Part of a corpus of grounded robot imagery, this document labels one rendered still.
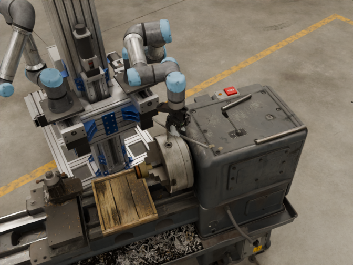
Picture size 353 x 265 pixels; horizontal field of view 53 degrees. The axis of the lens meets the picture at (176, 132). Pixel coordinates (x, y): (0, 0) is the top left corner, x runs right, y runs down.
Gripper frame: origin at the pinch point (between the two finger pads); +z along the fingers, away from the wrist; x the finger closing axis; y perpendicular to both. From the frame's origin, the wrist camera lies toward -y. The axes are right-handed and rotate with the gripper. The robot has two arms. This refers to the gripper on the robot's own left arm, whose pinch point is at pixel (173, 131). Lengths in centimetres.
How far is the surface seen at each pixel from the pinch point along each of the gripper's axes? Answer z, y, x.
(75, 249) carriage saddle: 42, -11, -62
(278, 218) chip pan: 80, 53, 38
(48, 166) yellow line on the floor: 148, -144, -18
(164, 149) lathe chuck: 13.2, -3.4, -3.6
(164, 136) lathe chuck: 14.5, -9.5, 3.1
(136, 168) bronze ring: 25.1, -12.2, -15.6
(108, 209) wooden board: 48, -18, -35
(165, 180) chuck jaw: 23.7, 4.2, -11.8
